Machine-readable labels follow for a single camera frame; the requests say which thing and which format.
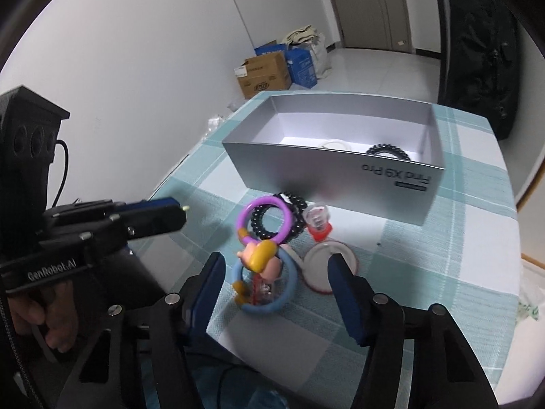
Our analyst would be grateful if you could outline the blue ring bracelet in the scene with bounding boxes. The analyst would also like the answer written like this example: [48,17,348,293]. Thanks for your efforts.
[231,249,301,316]

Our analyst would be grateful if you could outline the person's left forearm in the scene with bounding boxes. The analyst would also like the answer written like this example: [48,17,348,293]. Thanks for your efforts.
[0,296,47,409]

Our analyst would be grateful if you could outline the white ring bracelet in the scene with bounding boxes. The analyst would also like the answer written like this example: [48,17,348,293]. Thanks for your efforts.
[319,139,354,152]

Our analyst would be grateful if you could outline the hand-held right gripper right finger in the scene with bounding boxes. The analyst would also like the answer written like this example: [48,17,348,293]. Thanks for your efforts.
[327,253,497,409]

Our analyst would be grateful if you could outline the black spiral hair tie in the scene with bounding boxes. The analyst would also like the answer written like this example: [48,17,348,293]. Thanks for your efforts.
[365,142,416,163]
[250,192,308,240]

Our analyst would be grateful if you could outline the teal checked tablecloth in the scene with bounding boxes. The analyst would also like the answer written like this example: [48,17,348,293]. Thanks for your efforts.
[145,90,522,406]

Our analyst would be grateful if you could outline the person's left hand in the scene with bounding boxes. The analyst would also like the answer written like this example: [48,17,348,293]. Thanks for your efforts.
[7,282,78,355]

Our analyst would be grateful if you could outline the white plastic sack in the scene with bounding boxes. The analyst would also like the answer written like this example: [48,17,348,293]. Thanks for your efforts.
[307,36,331,80]

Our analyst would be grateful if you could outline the black backpack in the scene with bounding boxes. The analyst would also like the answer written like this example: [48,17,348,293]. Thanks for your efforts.
[443,0,521,141]

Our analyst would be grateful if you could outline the large blue carton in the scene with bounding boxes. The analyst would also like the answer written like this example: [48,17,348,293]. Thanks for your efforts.
[286,47,320,89]

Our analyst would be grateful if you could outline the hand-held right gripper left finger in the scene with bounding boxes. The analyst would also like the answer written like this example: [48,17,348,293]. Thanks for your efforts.
[64,251,226,409]

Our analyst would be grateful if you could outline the brown cardboard box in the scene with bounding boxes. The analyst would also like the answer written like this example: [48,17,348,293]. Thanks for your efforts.
[233,52,293,100]

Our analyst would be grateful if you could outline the small blue carton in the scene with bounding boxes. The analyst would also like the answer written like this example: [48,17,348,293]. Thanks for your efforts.
[254,40,287,58]

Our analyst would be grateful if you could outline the grey door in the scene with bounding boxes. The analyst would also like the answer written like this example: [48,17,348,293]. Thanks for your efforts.
[320,0,413,55]

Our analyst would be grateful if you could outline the pink and yellow toy charm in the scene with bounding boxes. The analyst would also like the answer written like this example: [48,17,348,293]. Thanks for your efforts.
[235,241,285,305]

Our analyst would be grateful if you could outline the purple ring bracelet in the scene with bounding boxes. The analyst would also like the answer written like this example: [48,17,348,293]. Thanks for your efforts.
[236,195,294,245]

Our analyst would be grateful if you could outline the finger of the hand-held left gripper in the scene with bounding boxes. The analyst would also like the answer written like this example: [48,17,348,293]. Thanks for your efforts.
[43,207,188,250]
[45,197,180,216]

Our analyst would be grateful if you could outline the white plastic bag green print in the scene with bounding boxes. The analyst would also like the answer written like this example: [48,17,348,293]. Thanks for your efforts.
[514,260,545,325]

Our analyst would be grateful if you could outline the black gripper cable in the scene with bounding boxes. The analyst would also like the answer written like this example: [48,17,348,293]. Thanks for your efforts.
[50,138,69,209]

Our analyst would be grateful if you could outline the clear plastic bags on floor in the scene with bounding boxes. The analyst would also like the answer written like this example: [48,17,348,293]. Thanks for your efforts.
[205,101,240,132]

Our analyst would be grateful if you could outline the silver cardboard box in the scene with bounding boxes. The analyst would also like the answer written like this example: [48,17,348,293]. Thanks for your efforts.
[222,95,447,226]

